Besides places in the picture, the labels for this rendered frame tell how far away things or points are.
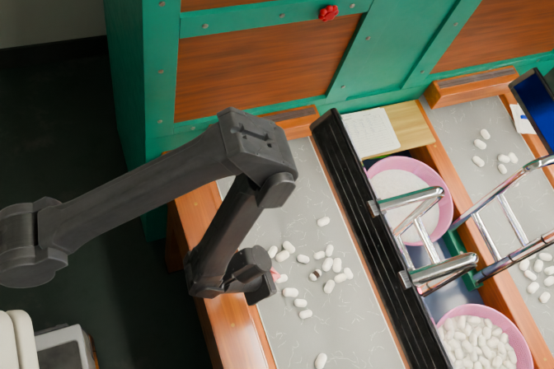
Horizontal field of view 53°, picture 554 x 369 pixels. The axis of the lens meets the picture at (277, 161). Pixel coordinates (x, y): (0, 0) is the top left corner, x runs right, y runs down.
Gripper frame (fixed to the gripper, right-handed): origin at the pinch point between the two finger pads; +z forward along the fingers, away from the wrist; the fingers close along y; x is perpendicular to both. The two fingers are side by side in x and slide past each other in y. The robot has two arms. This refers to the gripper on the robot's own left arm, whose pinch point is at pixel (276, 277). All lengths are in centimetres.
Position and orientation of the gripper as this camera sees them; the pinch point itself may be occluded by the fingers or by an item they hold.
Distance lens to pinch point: 128.6
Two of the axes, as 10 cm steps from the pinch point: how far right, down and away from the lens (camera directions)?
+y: -3.3, -8.6, 3.9
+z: 5.8, 1.4, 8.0
